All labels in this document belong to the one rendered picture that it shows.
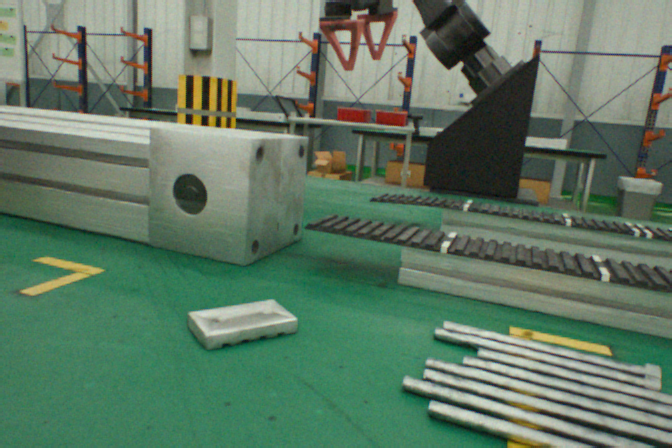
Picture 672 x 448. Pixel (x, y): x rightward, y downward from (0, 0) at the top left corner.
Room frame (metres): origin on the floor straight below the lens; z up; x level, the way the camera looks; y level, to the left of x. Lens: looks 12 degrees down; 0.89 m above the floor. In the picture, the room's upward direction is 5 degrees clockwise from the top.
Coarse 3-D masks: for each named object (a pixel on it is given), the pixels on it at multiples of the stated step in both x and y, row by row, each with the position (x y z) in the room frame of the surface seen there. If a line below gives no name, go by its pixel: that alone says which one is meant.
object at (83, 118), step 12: (0, 108) 0.72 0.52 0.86; (12, 108) 0.79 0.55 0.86; (24, 108) 0.80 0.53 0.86; (72, 120) 0.65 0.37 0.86; (84, 120) 0.64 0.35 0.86; (96, 120) 0.64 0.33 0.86; (108, 120) 0.63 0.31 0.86; (120, 120) 0.72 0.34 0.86; (132, 120) 0.71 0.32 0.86; (144, 120) 0.73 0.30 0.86
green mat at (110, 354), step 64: (320, 192) 0.73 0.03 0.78; (384, 192) 0.79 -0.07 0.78; (0, 256) 0.32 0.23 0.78; (64, 256) 0.33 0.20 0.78; (128, 256) 0.34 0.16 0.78; (192, 256) 0.36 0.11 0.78; (320, 256) 0.39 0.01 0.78; (384, 256) 0.40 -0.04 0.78; (0, 320) 0.22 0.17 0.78; (64, 320) 0.23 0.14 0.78; (128, 320) 0.24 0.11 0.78; (320, 320) 0.26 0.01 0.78; (384, 320) 0.27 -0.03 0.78; (448, 320) 0.27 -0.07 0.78; (512, 320) 0.28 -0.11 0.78; (576, 320) 0.29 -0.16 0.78; (0, 384) 0.17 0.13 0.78; (64, 384) 0.17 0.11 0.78; (128, 384) 0.18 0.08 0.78; (192, 384) 0.18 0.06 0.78; (256, 384) 0.19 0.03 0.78; (320, 384) 0.19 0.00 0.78; (384, 384) 0.20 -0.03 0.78
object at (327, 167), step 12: (324, 156) 5.81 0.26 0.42; (336, 156) 5.88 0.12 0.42; (324, 168) 5.62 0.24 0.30; (336, 168) 5.62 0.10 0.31; (396, 168) 5.35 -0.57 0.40; (408, 168) 5.31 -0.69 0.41; (420, 168) 5.28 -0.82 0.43; (348, 180) 5.89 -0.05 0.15; (396, 180) 5.34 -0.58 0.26; (408, 180) 5.31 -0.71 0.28; (420, 180) 5.27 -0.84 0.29; (528, 180) 4.94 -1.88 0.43; (540, 180) 5.09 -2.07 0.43; (540, 192) 4.88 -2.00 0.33
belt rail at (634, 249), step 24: (456, 216) 0.51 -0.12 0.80; (480, 216) 0.50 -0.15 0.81; (504, 240) 0.49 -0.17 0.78; (528, 240) 0.48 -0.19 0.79; (552, 240) 0.48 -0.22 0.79; (576, 240) 0.47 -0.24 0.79; (600, 240) 0.46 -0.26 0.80; (624, 240) 0.45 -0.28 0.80; (648, 240) 0.45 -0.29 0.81; (648, 264) 0.45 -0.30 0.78
